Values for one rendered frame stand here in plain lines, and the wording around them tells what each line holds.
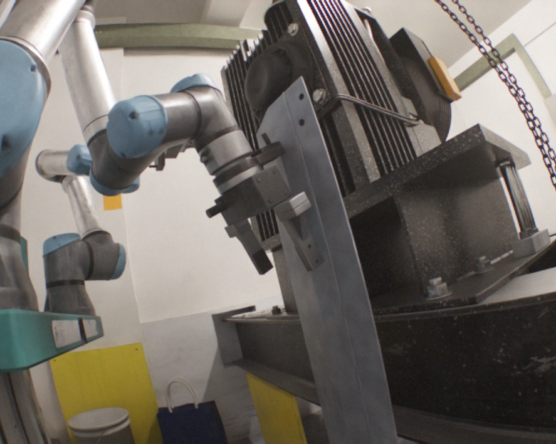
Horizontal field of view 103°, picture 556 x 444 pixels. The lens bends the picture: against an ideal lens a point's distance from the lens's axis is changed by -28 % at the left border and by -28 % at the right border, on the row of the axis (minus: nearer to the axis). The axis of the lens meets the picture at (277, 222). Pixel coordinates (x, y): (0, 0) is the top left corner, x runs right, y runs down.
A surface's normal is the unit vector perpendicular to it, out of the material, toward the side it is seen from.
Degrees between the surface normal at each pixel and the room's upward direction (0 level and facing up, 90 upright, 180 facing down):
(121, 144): 115
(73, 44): 103
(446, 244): 90
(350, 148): 90
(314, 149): 90
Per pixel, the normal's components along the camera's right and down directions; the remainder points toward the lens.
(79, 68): 0.25, -0.04
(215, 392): 0.38, -0.29
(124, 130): -0.48, 0.37
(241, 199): -0.69, 0.45
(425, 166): -0.83, 0.07
